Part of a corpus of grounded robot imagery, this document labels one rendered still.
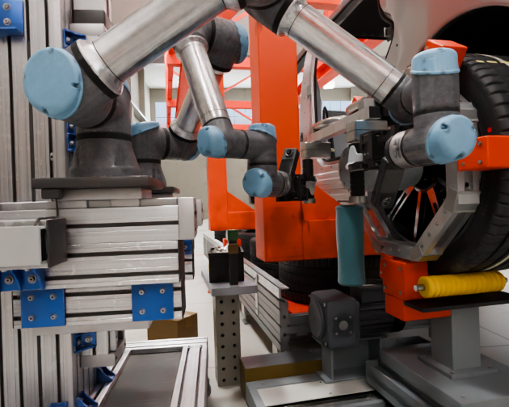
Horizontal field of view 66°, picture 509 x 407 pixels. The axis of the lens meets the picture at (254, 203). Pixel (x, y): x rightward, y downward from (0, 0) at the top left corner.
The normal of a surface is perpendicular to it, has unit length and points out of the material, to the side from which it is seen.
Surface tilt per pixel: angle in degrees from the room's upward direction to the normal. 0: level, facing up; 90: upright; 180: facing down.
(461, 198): 90
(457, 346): 90
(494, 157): 90
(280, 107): 90
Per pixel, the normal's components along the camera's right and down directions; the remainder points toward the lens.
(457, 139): 0.22, 0.00
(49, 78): -0.20, 0.07
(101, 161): 0.19, -0.31
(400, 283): -0.97, 0.04
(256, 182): -0.52, 0.02
